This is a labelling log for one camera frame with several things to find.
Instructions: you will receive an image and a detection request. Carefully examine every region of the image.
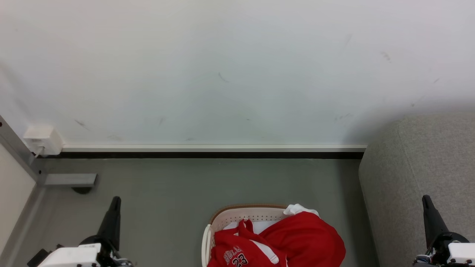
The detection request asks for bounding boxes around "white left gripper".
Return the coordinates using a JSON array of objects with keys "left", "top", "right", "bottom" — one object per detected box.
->
[{"left": 27, "top": 196, "right": 134, "bottom": 267}]

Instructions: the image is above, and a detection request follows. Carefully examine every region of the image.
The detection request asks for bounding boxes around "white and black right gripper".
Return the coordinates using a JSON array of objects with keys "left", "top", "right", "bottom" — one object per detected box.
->
[{"left": 413, "top": 195, "right": 475, "bottom": 267}]

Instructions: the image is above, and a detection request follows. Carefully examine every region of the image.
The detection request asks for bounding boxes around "red basketball jersey number 23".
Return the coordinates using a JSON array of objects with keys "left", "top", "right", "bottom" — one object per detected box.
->
[{"left": 207, "top": 219, "right": 289, "bottom": 267}]

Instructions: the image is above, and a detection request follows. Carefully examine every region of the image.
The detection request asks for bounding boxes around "red and white sweatshirt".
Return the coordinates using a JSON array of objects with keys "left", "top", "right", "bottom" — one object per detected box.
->
[{"left": 256, "top": 203, "right": 347, "bottom": 267}]

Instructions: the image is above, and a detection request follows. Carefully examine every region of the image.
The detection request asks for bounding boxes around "white plastic laundry basket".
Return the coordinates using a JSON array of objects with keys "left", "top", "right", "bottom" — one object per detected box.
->
[{"left": 202, "top": 204, "right": 289, "bottom": 267}]

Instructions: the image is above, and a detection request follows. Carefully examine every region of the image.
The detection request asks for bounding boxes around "grey fabric sofa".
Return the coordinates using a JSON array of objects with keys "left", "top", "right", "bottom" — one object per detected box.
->
[{"left": 358, "top": 112, "right": 475, "bottom": 267}]

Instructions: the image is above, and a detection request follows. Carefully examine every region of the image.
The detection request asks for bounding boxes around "white and black baseboard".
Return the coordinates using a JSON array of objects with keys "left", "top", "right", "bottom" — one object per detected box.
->
[{"left": 60, "top": 144, "right": 368, "bottom": 160}]

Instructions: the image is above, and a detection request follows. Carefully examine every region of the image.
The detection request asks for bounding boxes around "white wall socket box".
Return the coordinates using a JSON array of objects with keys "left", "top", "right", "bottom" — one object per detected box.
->
[{"left": 23, "top": 125, "right": 63, "bottom": 156}]

